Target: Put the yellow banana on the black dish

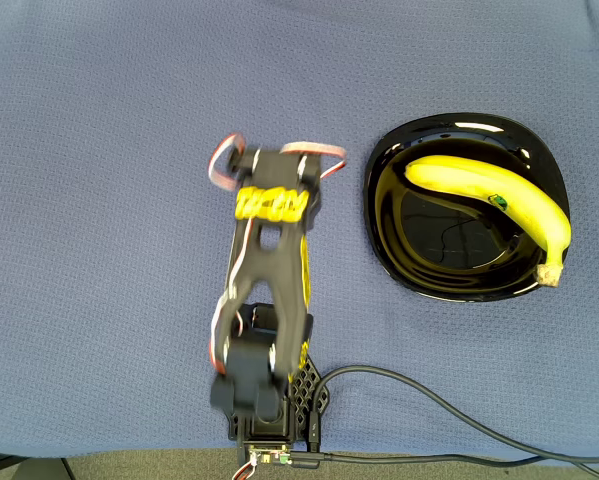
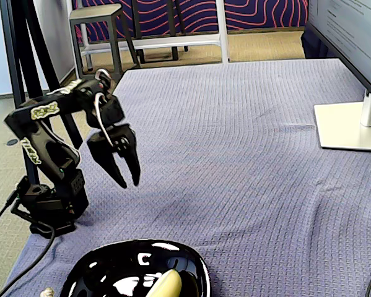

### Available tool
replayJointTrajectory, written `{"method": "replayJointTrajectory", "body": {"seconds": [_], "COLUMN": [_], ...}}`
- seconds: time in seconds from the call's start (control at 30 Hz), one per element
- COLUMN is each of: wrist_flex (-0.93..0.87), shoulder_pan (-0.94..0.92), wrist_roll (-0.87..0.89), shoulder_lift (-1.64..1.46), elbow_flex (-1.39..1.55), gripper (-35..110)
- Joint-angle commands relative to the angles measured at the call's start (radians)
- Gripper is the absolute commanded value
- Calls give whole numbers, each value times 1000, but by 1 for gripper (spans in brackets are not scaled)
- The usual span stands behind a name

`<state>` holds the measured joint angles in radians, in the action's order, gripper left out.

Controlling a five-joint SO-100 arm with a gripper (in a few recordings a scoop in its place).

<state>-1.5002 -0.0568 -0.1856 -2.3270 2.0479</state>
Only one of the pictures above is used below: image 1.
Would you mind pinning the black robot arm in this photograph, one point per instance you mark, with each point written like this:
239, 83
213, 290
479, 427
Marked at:
274, 250

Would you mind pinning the blue textured table cloth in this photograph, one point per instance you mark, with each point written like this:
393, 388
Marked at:
79, 250

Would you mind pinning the glossy black plate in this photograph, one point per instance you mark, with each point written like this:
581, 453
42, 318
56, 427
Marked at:
429, 250

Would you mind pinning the yellow banana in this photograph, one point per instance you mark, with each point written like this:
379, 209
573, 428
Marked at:
479, 185

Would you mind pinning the small motor controller board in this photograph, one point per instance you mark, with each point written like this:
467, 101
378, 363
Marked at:
266, 457

